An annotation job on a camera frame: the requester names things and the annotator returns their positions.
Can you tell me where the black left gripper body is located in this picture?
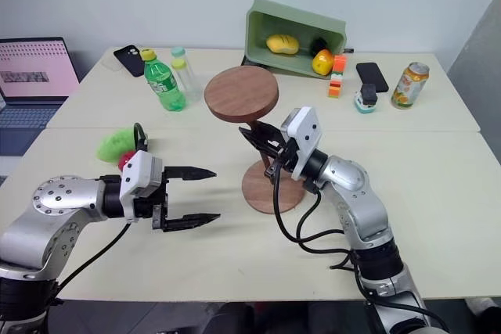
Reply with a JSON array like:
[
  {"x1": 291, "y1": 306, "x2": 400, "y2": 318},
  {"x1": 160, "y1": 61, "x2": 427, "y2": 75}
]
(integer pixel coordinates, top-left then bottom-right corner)
[{"x1": 132, "y1": 167, "x2": 171, "y2": 232}]

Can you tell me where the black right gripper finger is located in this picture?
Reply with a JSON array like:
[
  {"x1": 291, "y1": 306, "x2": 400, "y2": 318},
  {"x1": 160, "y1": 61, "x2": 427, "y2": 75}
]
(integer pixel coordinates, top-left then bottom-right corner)
[
  {"x1": 238, "y1": 126, "x2": 282, "y2": 160},
  {"x1": 257, "y1": 121, "x2": 290, "y2": 144}
]

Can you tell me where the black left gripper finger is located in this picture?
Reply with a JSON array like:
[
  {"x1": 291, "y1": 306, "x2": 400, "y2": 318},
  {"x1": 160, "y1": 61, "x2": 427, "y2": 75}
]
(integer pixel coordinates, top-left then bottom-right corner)
[
  {"x1": 161, "y1": 212, "x2": 222, "y2": 233},
  {"x1": 164, "y1": 165, "x2": 218, "y2": 183}
]

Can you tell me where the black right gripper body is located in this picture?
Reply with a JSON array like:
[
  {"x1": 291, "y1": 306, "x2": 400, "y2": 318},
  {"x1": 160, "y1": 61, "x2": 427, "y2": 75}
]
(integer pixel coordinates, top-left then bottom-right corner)
[{"x1": 275, "y1": 136, "x2": 301, "y2": 174}]

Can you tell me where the wooden pole with round disc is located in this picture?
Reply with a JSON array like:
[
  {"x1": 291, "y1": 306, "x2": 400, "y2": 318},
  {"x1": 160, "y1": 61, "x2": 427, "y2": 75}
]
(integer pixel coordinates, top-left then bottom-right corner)
[{"x1": 204, "y1": 65, "x2": 280, "y2": 174}]

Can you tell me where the round wooden base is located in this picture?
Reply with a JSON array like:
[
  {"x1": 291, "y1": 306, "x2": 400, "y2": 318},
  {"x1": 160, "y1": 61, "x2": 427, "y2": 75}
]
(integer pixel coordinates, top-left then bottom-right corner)
[{"x1": 240, "y1": 159, "x2": 307, "y2": 215}]

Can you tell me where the red plush fruit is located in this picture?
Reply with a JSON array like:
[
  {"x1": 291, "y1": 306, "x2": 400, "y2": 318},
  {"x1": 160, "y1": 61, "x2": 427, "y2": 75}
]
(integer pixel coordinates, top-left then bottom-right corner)
[{"x1": 117, "y1": 150, "x2": 136, "y2": 172}]

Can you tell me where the green plush fruit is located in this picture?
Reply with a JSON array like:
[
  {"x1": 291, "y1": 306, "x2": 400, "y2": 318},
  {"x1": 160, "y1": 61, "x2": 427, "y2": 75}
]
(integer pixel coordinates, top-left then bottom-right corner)
[{"x1": 96, "y1": 127, "x2": 138, "y2": 163}]

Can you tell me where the orange green toy block stack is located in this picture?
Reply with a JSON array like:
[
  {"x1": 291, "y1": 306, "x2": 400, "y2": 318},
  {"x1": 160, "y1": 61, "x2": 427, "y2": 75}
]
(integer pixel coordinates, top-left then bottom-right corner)
[{"x1": 327, "y1": 54, "x2": 349, "y2": 99}]

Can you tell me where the yellow orange toy pepper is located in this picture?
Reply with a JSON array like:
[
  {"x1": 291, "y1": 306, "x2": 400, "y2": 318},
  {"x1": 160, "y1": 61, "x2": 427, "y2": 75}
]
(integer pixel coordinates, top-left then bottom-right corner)
[{"x1": 311, "y1": 48, "x2": 335, "y2": 76}]

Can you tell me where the yellow toy mango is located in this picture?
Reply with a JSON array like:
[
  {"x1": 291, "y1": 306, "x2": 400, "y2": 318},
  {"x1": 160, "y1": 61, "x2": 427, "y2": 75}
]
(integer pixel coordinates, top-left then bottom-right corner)
[{"x1": 265, "y1": 34, "x2": 301, "y2": 56}]

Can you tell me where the clear bottle with yellow cap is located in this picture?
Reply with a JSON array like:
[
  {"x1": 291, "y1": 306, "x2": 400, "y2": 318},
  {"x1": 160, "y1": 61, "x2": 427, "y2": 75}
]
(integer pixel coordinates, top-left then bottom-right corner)
[{"x1": 171, "y1": 58, "x2": 204, "y2": 105}]

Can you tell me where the green plastic soda bottle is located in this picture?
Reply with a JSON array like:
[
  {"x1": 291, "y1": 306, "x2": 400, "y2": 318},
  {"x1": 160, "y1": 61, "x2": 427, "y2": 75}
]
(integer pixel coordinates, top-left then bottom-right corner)
[{"x1": 140, "y1": 48, "x2": 187, "y2": 113}]

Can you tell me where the small white teal device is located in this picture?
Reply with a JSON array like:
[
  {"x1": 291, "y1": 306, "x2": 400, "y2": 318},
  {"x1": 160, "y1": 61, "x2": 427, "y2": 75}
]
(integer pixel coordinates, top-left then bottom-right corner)
[{"x1": 354, "y1": 83, "x2": 380, "y2": 115}]

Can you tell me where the black object in bin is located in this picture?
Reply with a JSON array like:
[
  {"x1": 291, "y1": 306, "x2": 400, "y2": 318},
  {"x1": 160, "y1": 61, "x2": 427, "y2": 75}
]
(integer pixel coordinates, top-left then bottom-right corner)
[{"x1": 310, "y1": 36, "x2": 330, "y2": 56}]

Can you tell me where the green plastic bin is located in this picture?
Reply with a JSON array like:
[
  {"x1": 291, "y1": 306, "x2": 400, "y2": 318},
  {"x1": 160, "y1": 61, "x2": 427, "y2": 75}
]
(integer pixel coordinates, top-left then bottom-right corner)
[{"x1": 241, "y1": 0, "x2": 348, "y2": 79}]

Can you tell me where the plain black phone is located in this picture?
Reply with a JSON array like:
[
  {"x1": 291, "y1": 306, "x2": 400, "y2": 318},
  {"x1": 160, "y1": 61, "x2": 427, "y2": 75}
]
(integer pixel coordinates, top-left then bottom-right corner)
[{"x1": 355, "y1": 62, "x2": 390, "y2": 94}]

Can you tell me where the clear bottle with teal cap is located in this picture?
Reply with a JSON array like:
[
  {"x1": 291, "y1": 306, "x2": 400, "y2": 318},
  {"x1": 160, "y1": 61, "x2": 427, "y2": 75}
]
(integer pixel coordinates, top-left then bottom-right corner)
[{"x1": 171, "y1": 46, "x2": 196, "y2": 77}]

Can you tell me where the orange juice can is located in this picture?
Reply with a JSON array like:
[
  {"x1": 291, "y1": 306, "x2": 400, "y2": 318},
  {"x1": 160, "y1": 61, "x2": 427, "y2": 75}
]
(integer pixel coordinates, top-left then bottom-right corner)
[{"x1": 391, "y1": 61, "x2": 431, "y2": 110}]

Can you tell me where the open laptop with pink screen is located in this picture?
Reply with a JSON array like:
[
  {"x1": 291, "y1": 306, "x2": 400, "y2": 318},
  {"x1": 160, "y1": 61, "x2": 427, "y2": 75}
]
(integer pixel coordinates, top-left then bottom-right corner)
[{"x1": 0, "y1": 36, "x2": 81, "y2": 156}]

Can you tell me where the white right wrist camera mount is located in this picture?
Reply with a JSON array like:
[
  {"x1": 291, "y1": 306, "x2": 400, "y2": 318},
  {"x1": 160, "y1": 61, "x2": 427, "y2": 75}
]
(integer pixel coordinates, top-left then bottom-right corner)
[{"x1": 280, "y1": 106, "x2": 323, "y2": 181}]

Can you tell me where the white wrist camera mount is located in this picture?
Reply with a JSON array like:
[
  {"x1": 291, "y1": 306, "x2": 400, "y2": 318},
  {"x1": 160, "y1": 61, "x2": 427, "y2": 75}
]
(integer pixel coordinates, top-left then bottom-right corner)
[
  {"x1": 118, "y1": 149, "x2": 164, "y2": 222},
  {"x1": 280, "y1": 106, "x2": 323, "y2": 181}
]

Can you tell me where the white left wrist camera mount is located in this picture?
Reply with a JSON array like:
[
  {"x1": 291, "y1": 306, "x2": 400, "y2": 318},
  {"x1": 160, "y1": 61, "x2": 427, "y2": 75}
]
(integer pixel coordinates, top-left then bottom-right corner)
[{"x1": 118, "y1": 149, "x2": 164, "y2": 222}]

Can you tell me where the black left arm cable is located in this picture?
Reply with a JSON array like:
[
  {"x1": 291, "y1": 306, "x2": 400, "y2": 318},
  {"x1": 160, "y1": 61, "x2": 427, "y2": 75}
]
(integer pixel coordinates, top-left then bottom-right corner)
[{"x1": 50, "y1": 122, "x2": 152, "y2": 304}]

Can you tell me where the black phone with camera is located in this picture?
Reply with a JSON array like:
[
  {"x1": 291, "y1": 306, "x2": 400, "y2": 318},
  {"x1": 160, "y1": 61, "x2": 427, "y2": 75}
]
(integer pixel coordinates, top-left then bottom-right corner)
[{"x1": 113, "y1": 45, "x2": 146, "y2": 78}]

